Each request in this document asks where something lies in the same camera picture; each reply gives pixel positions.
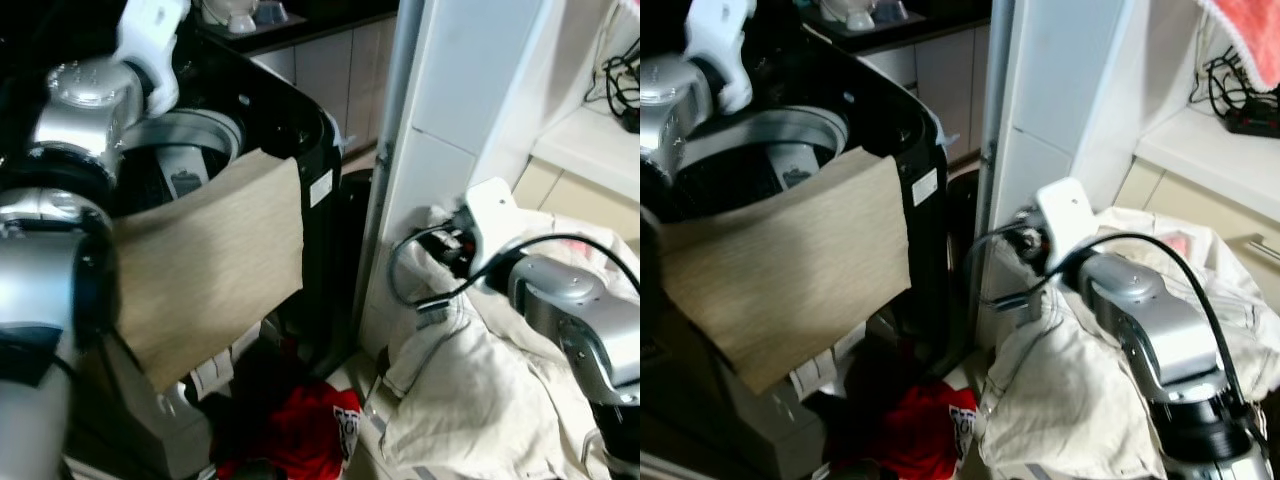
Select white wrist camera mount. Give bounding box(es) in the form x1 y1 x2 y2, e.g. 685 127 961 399
685 0 758 114
113 0 191 117
465 178 523 281
1035 178 1097 271

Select white appliance on counter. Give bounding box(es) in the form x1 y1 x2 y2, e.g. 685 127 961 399
195 0 261 36
820 0 883 31

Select white door panel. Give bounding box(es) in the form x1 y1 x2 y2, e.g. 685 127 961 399
355 0 561 361
975 0 1166 351

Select red garment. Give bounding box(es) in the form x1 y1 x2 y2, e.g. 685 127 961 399
215 380 363 480
830 380 981 480

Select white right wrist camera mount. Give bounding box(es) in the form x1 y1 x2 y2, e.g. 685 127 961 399
465 178 523 281
1035 178 1097 271

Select beige woven cloth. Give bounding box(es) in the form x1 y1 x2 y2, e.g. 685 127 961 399
112 150 306 394
655 145 913 397

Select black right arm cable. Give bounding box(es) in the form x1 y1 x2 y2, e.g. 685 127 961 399
388 228 641 307
965 222 1251 411

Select beige kitchen cabinet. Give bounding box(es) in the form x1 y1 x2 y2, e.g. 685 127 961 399
245 15 401 161
860 20 991 166

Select cream white garment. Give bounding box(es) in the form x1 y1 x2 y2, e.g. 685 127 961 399
380 205 641 480
975 205 1280 480

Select black tangled cables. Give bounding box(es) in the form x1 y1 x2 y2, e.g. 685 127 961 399
1190 45 1280 138
585 40 641 136

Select black top-loading washing machine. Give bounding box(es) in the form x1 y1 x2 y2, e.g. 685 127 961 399
0 0 347 480
640 0 967 480

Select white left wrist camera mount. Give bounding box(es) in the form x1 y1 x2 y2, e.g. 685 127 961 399
685 0 758 114
113 0 191 117

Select pink towel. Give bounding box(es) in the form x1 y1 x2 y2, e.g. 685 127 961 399
1200 0 1280 87

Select silver washer drum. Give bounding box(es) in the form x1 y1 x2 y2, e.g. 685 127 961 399
680 108 851 193
120 108 246 216

